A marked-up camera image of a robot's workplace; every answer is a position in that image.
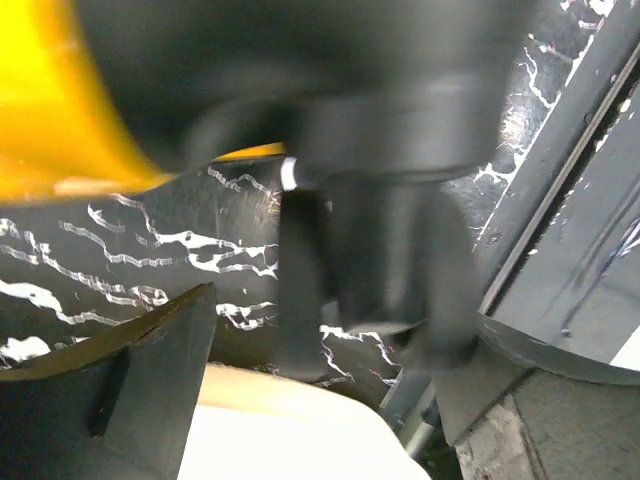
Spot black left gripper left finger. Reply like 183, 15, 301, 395
1, 283, 217, 479

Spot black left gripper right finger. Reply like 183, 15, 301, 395
433, 316, 639, 480

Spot yellow Pikachu suitcase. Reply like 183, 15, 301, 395
1, 1, 536, 380

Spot white plastic tray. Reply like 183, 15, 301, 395
178, 365, 429, 480

